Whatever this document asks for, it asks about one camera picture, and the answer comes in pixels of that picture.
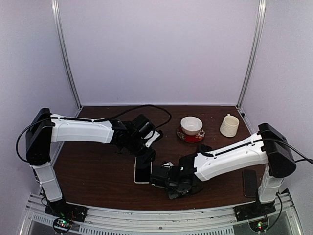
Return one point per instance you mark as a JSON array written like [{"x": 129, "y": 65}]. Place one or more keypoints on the red floral saucer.
[{"x": 188, "y": 138}]

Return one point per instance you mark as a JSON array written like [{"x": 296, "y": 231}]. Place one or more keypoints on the left aluminium frame post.
[{"x": 64, "y": 54}]

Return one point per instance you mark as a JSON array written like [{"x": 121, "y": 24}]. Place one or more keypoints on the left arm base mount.
[{"x": 66, "y": 215}]

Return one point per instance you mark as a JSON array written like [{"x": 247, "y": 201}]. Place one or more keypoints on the clear white phone case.
[{"x": 141, "y": 176}]

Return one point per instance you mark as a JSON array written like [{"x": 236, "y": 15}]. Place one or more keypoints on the white ceramic bowl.
[{"x": 191, "y": 125}]

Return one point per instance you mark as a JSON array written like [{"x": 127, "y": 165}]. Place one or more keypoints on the black phone edge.
[{"x": 250, "y": 183}]

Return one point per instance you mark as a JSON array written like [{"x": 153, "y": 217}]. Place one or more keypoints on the aluminium frame post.
[
  {"x": 64, "y": 54},
  {"x": 260, "y": 19}
]

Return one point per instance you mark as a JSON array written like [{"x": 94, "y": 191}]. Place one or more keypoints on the white-edged black phone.
[{"x": 141, "y": 175}]

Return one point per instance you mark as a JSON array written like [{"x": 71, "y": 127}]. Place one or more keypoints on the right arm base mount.
[{"x": 256, "y": 214}]

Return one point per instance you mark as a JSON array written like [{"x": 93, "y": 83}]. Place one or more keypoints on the cream ceramic mug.
[{"x": 229, "y": 126}]

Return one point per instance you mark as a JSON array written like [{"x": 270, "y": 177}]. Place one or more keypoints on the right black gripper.
[{"x": 172, "y": 195}]

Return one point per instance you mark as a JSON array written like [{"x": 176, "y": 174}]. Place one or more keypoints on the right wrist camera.
[{"x": 159, "y": 174}]

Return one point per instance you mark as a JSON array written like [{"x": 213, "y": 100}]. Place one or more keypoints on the right aluminium frame post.
[{"x": 260, "y": 19}]

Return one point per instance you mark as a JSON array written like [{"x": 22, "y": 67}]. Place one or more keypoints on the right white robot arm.
[{"x": 266, "y": 147}]

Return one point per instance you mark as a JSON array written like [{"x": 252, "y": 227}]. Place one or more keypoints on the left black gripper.
[{"x": 146, "y": 157}]

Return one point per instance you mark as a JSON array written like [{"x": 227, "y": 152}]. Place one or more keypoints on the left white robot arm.
[{"x": 47, "y": 128}]

